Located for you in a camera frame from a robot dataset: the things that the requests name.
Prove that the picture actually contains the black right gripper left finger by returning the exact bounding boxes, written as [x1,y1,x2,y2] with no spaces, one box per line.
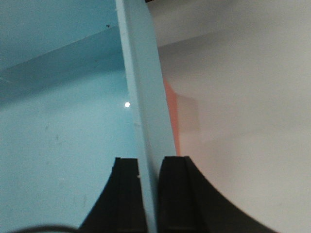
[79,158,147,233]

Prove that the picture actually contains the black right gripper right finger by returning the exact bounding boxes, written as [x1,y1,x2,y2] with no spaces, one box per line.
[158,156,273,233]

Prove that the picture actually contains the pink plastic box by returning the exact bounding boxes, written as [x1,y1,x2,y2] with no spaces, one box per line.
[163,79,180,156]

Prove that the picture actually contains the light blue plastic box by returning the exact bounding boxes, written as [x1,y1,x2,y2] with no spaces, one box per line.
[0,0,175,233]

